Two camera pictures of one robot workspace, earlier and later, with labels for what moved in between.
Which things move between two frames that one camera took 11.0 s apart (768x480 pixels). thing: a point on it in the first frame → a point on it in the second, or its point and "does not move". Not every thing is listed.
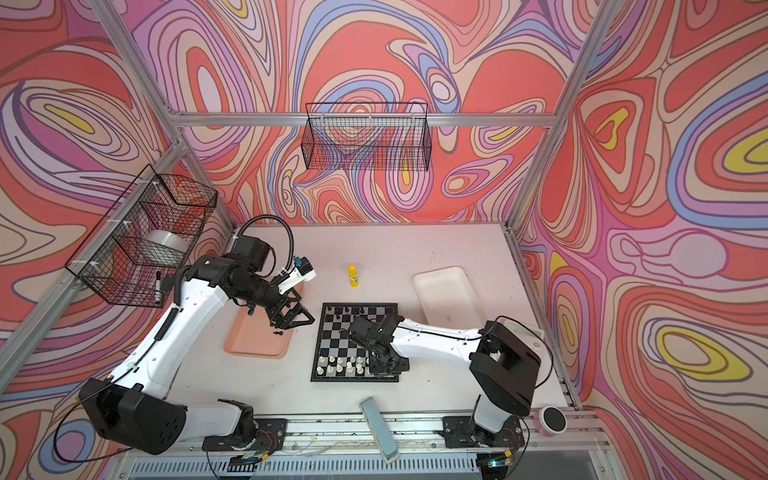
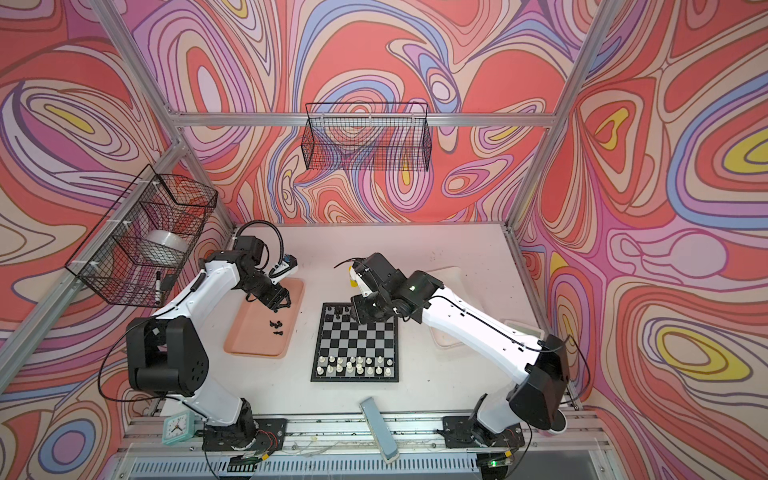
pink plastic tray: [256, 336] does not move
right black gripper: [404, 365] → [358, 304]
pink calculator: [533, 339] does not move
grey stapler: [381, 436] does not move
